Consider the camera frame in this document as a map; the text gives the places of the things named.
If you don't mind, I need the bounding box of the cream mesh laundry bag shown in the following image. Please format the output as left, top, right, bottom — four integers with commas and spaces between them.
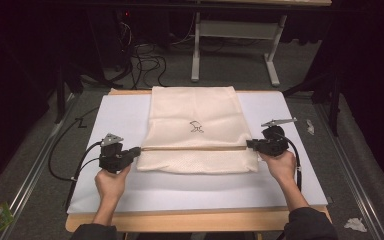
135, 85, 260, 175

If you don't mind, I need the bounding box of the crumpled white paper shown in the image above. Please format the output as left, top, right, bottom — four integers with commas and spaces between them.
343, 217, 368, 233

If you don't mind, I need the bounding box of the wooden table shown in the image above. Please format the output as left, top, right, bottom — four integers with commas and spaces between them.
64, 87, 333, 234

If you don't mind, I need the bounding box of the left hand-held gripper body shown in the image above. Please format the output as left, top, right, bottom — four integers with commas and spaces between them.
98, 132, 130, 175

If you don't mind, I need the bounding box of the bundle of black floor cables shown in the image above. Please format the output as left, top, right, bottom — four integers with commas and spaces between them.
111, 19, 178, 91

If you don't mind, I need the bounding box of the white desk frame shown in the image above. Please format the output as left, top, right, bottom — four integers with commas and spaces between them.
190, 0, 333, 88

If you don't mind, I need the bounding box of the white board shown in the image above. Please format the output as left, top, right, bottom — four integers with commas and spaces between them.
67, 91, 328, 214

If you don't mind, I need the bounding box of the looped black cable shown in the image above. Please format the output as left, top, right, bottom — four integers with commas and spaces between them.
47, 105, 100, 183

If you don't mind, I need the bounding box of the person's right hand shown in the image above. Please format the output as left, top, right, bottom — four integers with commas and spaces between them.
258, 149, 298, 184

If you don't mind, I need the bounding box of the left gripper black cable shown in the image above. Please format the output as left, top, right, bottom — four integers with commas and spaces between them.
63, 140, 104, 212

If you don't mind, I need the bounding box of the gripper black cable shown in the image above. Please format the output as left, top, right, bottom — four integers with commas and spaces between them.
273, 131, 304, 193
63, 140, 104, 212

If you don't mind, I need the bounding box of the person's left hand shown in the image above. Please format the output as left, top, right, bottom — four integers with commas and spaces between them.
94, 164, 132, 203

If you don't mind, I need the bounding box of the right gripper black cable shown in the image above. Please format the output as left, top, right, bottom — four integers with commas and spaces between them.
273, 131, 304, 193

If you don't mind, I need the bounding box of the black stand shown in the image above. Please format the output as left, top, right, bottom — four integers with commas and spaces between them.
281, 71, 342, 138
53, 63, 85, 125

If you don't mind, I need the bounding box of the metal floor rail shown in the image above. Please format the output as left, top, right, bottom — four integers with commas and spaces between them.
0, 93, 81, 240
314, 103, 384, 240

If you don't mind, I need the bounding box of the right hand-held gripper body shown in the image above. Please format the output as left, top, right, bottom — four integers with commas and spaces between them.
258, 117, 298, 158

